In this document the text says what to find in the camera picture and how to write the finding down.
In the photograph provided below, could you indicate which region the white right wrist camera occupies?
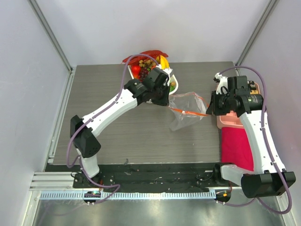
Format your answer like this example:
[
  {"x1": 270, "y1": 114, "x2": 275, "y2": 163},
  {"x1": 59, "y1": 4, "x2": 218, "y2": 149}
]
[{"x1": 214, "y1": 73, "x2": 229, "y2": 94}]

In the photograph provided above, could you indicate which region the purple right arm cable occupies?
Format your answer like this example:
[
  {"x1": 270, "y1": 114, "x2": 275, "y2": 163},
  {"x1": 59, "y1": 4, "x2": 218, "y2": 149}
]
[{"x1": 216, "y1": 66, "x2": 293, "y2": 215}]

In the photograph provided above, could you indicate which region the red lobster toy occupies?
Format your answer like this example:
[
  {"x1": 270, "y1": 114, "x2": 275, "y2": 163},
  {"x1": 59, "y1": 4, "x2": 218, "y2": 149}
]
[{"x1": 128, "y1": 50, "x2": 168, "y2": 65}]

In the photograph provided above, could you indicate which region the aluminium frame rail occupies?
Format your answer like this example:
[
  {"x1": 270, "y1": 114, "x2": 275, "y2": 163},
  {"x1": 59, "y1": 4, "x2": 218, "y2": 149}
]
[{"x1": 27, "y1": 0, "x2": 74, "y2": 73}]

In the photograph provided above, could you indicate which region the purple grape bunch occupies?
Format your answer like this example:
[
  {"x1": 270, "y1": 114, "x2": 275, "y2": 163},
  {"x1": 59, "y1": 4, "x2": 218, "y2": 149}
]
[{"x1": 138, "y1": 68, "x2": 151, "y2": 81}]

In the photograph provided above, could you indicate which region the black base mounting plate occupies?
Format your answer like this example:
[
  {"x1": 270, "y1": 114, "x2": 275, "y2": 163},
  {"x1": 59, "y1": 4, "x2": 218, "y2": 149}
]
[{"x1": 46, "y1": 163, "x2": 237, "y2": 193}]

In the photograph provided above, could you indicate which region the red folded cloth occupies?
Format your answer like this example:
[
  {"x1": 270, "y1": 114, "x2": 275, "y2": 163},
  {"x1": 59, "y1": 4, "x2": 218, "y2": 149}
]
[{"x1": 221, "y1": 127, "x2": 253, "y2": 171}]

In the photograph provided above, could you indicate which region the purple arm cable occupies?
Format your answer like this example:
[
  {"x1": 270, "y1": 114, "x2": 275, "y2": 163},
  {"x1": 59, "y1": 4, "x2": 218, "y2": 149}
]
[
  {"x1": 216, "y1": 66, "x2": 293, "y2": 215},
  {"x1": 66, "y1": 54, "x2": 160, "y2": 168}
]

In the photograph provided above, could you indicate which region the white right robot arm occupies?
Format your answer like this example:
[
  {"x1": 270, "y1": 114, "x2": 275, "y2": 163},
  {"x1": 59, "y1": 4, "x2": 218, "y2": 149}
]
[{"x1": 206, "y1": 73, "x2": 296, "y2": 198}]

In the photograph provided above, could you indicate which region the yellow banana bunch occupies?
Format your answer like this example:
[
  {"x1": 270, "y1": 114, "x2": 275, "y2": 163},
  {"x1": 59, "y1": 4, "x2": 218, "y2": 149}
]
[{"x1": 156, "y1": 55, "x2": 170, "y2": 70}]

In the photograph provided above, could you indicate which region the clear zip bag orange zipper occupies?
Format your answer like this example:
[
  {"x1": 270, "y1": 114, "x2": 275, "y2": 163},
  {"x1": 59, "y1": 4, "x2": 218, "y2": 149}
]
[{"x1": 168, "y1": 92, "x2": 209, "y2": 131}]

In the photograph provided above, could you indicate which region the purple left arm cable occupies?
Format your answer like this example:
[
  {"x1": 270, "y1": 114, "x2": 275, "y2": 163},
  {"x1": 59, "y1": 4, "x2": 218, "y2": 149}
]
[{"x1": 66, "y1": 54, "x2": 160, "y2": 168}]

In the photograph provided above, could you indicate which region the pink plastic organizer tray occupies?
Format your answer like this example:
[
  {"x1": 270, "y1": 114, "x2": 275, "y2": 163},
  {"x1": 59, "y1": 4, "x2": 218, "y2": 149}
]
[{"x1": 217, "y1": 81, "x2": 261, "y2": 129}]

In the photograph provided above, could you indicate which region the white plastic fruit basket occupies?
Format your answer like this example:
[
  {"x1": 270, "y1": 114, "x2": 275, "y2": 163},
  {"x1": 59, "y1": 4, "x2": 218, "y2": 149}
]
[{"x1": 127, "y1": 65, "x2": 179, "y2": 95}]

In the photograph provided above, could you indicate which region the white slotted cable duct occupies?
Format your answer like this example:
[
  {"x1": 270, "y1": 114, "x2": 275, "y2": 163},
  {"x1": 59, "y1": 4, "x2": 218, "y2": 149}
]
[{"x1": 40, "y1": 190, "x2": 216, "y2": 200}]

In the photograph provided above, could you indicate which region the red tomato toy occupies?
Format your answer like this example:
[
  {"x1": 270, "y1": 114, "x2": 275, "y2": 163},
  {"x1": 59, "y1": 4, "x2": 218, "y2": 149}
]
[{"x1": 131, "y1": 65, "x2": 141, "y2": 76}]

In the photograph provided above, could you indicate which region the brown longan cluster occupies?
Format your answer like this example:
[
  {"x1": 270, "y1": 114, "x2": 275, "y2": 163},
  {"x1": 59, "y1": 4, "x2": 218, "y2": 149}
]
[{"x1": 138, "y1": 59, "x2": 157, "y2": 68}]

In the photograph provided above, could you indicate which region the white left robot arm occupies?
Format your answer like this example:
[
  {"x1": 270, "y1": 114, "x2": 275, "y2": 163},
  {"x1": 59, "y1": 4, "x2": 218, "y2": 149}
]
[{"x1": 70, "y1": 67, "x2": 174, "y2": 188}]

